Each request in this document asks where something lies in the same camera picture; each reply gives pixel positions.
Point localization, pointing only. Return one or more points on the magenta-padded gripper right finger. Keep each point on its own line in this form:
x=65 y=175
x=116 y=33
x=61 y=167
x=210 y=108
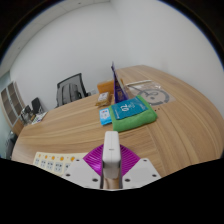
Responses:
x=140 y=173

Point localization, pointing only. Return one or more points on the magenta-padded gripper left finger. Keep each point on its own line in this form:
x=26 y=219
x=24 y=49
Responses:
x=83 y=173

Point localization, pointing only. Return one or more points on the white charger block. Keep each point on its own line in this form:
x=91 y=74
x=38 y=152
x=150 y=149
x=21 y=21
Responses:
x=110 y=150

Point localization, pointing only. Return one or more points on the cream power strip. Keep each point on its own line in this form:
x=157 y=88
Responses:
x=56 y=163

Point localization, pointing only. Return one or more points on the green folded cloth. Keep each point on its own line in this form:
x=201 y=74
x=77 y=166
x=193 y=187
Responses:
x=136 y=121

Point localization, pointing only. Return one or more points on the small blue packet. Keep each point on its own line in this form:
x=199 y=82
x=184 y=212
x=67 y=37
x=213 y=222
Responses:
x=105 y=116

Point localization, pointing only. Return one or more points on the teal flat packet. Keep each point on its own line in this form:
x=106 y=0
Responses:
x=130 y=108

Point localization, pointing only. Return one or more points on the green and purple booklet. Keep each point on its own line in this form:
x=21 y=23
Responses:
x=39 y=117

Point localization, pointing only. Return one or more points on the small brown labelled packet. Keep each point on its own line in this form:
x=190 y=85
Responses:
x=102 y=99

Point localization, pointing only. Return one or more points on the grey backpack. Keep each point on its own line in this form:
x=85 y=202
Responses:
x=69 y=94

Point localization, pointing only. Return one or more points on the clear plastic bag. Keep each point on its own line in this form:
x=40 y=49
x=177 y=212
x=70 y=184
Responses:
x=153 y=93

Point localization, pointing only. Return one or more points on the purple standing pouch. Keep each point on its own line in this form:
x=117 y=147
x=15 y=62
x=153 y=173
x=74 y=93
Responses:
x=119 y=90

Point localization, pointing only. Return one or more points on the black mesh office chair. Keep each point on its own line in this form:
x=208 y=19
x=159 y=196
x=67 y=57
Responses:
x=75 y=80

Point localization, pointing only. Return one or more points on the wooden shelf cabinet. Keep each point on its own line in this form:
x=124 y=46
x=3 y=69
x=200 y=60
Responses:
x=10 y=106

